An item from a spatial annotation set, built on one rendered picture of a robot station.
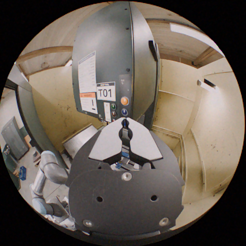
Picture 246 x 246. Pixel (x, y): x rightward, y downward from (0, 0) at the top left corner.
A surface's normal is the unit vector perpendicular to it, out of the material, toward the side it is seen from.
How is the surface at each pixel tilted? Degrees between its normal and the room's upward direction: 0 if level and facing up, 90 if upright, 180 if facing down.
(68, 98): 90
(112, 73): 90
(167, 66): 90
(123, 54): 90
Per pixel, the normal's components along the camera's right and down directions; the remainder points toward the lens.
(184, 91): -0.52, 0.45
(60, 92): 0.86, 0.27
